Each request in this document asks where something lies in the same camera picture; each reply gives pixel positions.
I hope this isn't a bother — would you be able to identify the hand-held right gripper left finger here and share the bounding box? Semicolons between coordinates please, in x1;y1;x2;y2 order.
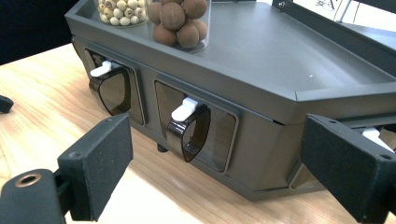
56;112;134;223

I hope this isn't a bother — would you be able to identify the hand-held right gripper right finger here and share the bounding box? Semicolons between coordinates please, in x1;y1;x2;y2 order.
299;113;396;224

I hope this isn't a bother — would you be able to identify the dark grey corner rack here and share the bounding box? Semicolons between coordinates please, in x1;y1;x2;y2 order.
64;0;396;202

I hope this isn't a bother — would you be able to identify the glass jar of pale seeds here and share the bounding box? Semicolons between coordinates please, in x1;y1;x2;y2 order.
92;0;151;29

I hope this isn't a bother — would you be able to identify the glass jar of brown balls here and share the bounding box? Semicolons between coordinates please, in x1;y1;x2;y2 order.
145;0;213;54

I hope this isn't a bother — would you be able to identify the black curtain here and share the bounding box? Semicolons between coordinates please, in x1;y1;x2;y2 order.
0;0;78;67

